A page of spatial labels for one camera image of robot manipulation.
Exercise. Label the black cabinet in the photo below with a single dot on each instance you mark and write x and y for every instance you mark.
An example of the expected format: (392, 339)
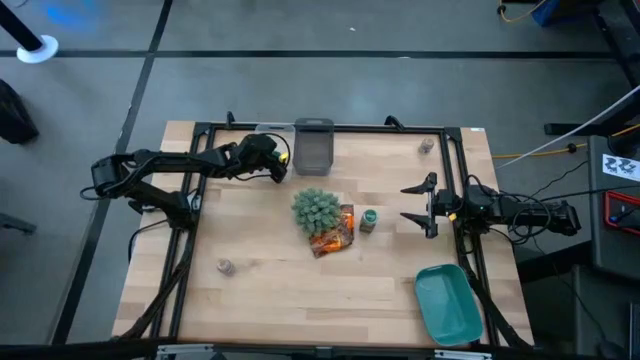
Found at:
(600, 225)

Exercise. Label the green lid spice jar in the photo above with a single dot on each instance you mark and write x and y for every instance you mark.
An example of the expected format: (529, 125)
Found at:
(369, 220)

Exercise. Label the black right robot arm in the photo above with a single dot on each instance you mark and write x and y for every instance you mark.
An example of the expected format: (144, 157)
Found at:
(550, 217)

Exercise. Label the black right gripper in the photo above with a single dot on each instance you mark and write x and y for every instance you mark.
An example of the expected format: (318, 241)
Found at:
(447, 205)

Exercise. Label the white sticker with black marks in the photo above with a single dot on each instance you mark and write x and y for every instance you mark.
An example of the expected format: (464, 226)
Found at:
(620, 167)

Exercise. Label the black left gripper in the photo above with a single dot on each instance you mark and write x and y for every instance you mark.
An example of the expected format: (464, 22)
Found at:
(257, 149)

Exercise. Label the wide black clamp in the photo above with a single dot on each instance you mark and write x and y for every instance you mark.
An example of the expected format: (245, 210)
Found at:
(395, 121)

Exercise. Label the clear plastic bin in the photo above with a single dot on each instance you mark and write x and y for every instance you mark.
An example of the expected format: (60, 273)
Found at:
(264, 129)

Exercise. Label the small black clamp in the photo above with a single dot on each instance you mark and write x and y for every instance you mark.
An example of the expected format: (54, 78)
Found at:
(230, 119)

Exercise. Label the black desk leg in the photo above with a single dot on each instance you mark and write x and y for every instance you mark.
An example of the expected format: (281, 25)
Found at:
(620, 40)

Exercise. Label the black bag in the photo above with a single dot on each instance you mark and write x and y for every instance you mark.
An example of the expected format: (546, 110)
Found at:
(12, 117)

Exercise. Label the blue box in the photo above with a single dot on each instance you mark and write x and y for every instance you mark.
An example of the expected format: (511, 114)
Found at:
(547, 11)

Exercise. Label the silver bracket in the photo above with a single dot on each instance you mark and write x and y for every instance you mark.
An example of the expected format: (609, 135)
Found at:
(185, 351)
(462, 355)

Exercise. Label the red framed device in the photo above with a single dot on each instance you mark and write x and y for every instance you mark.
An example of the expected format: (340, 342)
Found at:
(625, 210)

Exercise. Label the dark grey cabinet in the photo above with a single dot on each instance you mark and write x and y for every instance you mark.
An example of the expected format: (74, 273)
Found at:
(600, 310)

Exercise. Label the teal plastic tray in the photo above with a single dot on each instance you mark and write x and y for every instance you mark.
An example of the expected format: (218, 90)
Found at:
(447, 305)

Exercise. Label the orange snack packet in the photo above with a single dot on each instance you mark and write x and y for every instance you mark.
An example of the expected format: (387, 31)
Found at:
(335, 240)

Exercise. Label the black aluminium table frame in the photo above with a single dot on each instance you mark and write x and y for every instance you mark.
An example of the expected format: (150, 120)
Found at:
(375, 129)

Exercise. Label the black bottom rail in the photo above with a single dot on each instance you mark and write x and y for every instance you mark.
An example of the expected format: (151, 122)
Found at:
(75, 350)

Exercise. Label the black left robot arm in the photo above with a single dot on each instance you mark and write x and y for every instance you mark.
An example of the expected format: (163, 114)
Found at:
(165, 162)

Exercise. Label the black desk foot bar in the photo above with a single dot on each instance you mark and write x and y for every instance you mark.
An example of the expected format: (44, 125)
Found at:
(565, 129)

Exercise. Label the grey floor bracket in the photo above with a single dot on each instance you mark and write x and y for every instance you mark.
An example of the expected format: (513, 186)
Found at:
(17, 223)

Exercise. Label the black pole white round base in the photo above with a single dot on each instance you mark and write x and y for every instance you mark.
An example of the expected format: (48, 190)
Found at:
(42, 50)

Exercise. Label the grey plastic bin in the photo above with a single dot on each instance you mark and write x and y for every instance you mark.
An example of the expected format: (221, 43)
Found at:
(313, 155)

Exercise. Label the green succulent plant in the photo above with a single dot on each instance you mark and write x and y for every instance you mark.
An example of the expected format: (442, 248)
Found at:
(315, 210)

